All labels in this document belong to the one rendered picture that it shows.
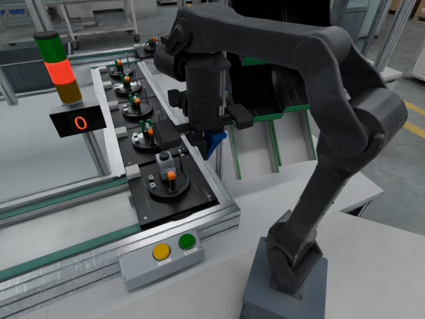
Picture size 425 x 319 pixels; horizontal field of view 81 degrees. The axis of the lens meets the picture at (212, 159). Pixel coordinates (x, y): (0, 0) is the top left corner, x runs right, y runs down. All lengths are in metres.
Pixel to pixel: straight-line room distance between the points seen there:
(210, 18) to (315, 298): 0.51
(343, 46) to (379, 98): 0.06
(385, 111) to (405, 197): 2.31
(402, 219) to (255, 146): 1.72
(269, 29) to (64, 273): 0.68
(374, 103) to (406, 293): 0.70
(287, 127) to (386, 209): 1.61
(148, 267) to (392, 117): 0.59
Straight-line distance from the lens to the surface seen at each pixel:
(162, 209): 0.76
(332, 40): 0.27
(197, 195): 0.78
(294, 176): 1.05
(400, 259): 0.97
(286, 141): 0.90
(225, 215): 0.75
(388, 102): 0.29
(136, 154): 0.96
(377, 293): 0.87
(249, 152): 0.82
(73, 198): 0.92
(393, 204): 2.46
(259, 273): 0.56
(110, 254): 0.73
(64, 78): 0.71
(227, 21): 0.34
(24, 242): 0.93
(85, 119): 0.75
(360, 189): 1.10
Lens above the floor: 1.57
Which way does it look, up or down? 41 degrees down
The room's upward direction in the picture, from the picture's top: straight up
